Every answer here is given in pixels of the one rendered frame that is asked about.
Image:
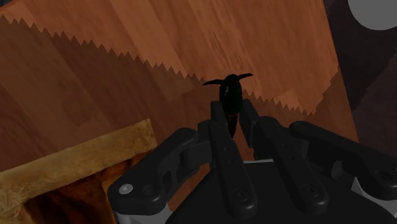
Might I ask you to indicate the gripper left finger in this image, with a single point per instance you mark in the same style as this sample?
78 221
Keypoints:
231 173

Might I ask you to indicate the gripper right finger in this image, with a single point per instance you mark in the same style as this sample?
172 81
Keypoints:
288 161

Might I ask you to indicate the black bird figure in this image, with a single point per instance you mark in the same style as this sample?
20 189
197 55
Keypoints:
231 96

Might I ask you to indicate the tan and brown block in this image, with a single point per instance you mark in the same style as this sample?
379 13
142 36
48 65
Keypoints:
71 164

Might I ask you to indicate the grey round disc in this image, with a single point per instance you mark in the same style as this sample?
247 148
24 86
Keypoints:
377 12

